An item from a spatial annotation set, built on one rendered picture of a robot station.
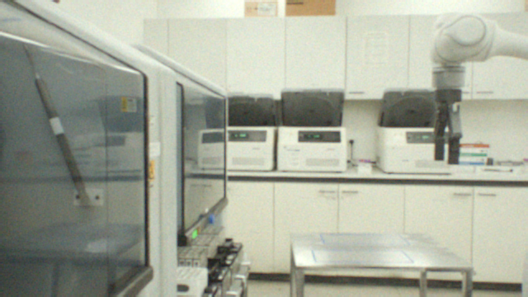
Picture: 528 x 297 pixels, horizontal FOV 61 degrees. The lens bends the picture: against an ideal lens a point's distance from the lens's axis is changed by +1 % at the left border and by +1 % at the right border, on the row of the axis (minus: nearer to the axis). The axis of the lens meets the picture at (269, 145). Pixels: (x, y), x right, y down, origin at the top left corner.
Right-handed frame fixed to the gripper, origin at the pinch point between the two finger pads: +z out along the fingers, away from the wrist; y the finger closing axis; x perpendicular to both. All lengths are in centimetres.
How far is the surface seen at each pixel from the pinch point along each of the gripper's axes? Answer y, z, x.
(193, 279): -14, 34, 72
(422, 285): 62, 60, -10
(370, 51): 248, -70, -9
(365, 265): 17.0, 38.0, 20.5
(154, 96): -35, -16, 75
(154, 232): -36, 15, 75
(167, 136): -26, -7, 75
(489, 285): 224, 117, -101
